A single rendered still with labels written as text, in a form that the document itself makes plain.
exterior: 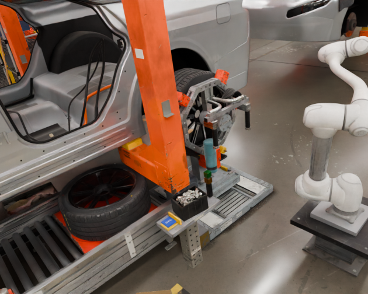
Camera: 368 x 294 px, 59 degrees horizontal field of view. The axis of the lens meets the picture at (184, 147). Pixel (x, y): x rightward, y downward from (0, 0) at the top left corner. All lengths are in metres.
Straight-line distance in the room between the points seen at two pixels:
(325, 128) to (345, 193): 0.57
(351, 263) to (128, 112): 1.85
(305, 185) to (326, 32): 2.92
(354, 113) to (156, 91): 1.04
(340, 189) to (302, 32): 2.89
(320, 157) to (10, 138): 1.80
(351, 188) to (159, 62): 1.37
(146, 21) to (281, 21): 3.15
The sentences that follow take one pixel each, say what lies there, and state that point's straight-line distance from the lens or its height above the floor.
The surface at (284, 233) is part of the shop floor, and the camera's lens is 2.67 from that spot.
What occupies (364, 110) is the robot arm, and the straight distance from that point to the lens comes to 1.84.
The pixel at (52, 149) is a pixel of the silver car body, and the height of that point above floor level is 0.93.
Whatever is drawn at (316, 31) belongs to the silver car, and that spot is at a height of 0.91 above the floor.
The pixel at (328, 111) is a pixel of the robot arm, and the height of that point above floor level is 1.13.
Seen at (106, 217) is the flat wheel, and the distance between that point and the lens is 2.28.
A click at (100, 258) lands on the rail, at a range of 2.23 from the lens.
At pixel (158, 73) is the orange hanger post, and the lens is 1.88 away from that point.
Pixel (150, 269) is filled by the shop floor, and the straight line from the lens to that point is 2.51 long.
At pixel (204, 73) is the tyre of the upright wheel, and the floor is 1.16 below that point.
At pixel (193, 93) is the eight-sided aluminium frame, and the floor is 1.09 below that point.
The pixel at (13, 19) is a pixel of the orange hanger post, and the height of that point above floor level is 1.57.
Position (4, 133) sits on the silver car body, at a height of 1.15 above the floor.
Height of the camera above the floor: 1.87
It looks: 29 degrees down
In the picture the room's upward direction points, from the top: 8 degrees counter-clockwise
